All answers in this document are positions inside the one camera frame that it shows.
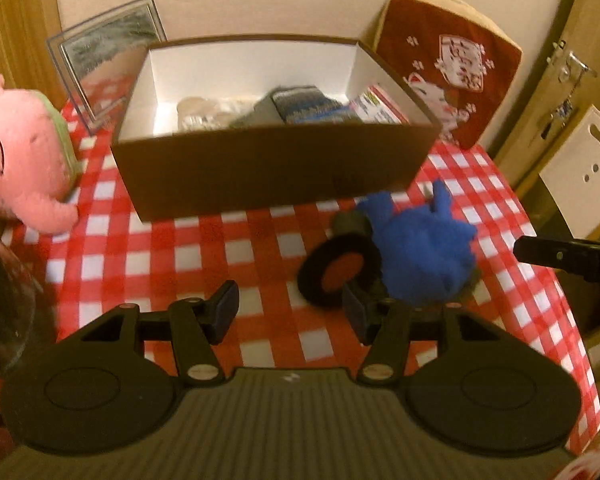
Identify framed picture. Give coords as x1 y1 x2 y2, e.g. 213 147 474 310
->
46 0 166 134

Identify glass jar green lid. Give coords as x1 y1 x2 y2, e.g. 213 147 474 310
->
0 240 42 377

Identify striped knitted sock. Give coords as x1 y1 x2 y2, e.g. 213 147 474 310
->
230 86 362 128

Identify wooden door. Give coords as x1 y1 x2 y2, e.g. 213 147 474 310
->
494 0 600 195

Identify keys in door lock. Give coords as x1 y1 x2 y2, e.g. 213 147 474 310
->
540 50 598 141

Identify black scrunchie ring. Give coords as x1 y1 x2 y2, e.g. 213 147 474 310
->
296 231 384 310

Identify pink plush toy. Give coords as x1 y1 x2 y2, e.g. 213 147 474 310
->
0 74 80 234

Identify blue fuzzy cloth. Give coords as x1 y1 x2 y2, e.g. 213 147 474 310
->
356 180 477 306

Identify beige fuzzy soft item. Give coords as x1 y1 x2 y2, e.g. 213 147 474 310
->
176 96 253 131

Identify yellow curtain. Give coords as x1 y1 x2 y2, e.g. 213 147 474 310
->
0 0 67 107

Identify white chair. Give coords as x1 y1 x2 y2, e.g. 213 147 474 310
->
540 106 600 240

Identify brown cardboard box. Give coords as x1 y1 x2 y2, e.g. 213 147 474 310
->
111 35 441 221

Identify red lucky cat cushion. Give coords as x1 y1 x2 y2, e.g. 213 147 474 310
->
373 0 522 150

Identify red white checkered tablecloth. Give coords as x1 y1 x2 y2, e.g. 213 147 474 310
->
2 106 600 452

